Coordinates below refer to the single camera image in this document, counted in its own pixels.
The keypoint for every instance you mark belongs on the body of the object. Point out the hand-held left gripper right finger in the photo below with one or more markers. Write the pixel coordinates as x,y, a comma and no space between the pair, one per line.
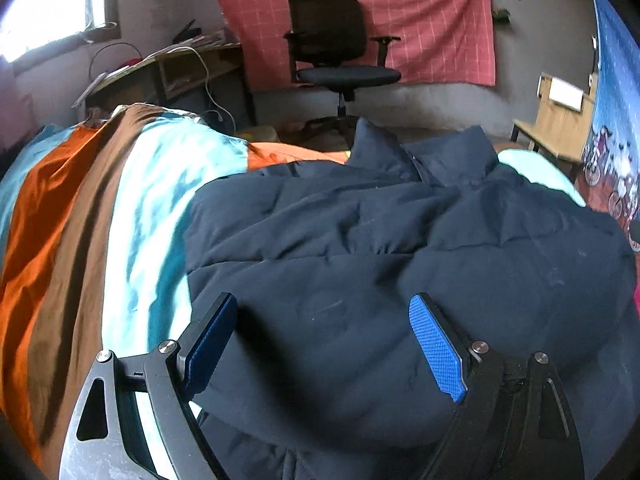
440,350

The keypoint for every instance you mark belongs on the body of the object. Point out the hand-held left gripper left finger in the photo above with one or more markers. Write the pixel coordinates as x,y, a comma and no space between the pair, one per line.
210,340

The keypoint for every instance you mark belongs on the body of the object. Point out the navy puffer jacket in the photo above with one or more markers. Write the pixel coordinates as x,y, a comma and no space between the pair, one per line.
350,240

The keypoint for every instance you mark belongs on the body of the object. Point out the colourful striped bedsheet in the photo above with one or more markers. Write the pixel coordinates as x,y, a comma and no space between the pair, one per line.
65,220

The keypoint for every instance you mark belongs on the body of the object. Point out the light wooden chair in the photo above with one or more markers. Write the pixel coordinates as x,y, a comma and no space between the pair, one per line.
560,125

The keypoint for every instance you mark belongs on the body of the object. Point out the wooden desk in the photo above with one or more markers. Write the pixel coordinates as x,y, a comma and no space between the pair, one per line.
220,65

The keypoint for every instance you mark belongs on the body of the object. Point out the grey flat board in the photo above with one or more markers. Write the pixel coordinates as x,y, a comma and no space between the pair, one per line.
92,87

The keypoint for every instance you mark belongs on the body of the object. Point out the white cloth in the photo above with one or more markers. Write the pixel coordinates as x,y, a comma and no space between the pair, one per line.
565,94

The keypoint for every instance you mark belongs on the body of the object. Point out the pile of papers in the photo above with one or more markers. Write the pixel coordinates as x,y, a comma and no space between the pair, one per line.
195,42

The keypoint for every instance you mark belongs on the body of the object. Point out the black stapler-like tool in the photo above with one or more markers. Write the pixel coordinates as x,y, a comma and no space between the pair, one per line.
184,32

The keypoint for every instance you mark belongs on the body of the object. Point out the blue printed curtain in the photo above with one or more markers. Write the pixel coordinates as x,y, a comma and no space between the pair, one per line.
615,85

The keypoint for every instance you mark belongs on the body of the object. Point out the black office chair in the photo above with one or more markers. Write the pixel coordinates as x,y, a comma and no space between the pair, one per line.
325,25

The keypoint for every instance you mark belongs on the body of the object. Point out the window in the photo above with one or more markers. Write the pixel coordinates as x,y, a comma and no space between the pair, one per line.
45,5

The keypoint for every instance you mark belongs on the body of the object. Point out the pink checked wall cloth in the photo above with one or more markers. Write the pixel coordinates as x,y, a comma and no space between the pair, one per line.
440,20

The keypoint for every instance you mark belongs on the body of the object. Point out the small green wall item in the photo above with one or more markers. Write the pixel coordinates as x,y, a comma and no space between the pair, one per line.
501,15

